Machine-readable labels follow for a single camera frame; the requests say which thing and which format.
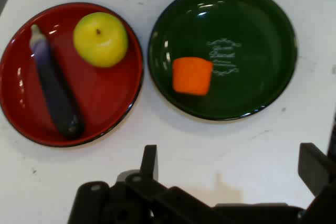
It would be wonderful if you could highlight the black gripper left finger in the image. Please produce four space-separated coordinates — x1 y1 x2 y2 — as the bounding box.
67 144 211 224

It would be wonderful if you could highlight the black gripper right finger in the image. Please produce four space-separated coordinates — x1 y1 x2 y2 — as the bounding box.
298 143 336 224

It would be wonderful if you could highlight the orange toy block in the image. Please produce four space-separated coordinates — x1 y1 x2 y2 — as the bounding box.
172 57 214 96

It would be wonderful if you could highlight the red round plate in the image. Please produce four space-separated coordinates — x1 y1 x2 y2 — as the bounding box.
0 2 144 148

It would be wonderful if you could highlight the purple toy eggplant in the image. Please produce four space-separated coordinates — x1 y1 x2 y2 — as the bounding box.
29 24 85 139

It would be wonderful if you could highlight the yellow-green citrus fruit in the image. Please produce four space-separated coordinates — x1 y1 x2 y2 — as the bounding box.
73 12 129 68

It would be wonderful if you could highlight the dark green round plate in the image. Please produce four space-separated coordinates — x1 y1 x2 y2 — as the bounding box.
148 0 299 121

